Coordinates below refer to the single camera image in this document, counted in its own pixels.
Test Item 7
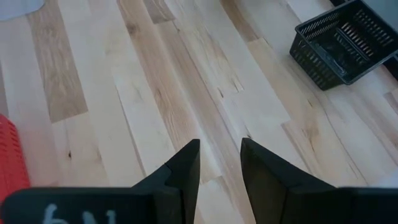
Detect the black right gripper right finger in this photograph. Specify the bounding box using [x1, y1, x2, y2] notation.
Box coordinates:
[240, 138, 343, 224]

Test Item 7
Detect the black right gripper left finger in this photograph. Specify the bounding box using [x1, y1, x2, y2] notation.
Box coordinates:
[132, 139, 201, 224]

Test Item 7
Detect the black slotted basket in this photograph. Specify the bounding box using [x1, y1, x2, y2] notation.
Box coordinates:
[289, 0, 398, 91]

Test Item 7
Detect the red fine-mesh basket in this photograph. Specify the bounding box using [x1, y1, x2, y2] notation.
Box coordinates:
[0, 113, 31, 206]

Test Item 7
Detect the clear plastic container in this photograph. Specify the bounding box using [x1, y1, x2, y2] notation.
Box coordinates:
[0, 0, 46, 22]

